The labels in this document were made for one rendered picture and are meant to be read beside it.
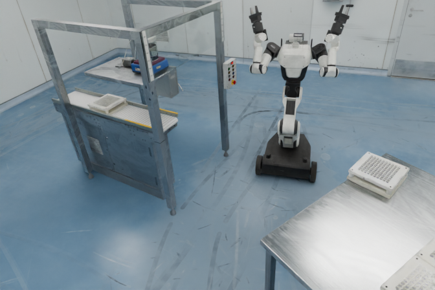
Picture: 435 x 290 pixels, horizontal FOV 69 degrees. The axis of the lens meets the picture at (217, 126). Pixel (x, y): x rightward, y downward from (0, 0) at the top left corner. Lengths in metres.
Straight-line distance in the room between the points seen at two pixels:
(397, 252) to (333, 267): 0.31
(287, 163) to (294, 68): 0.92
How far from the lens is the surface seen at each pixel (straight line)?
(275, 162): 3.16
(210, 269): 2.59
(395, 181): 2.00
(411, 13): 5.63
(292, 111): 3.02
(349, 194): 1.94
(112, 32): 2.29
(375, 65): 5.83
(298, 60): 2.87
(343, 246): 1.69
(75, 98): 3.44
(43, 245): 3.18
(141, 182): 3.18
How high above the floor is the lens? 2.13
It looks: 31 degrees down
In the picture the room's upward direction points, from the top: 4 degrees counter-clockwise
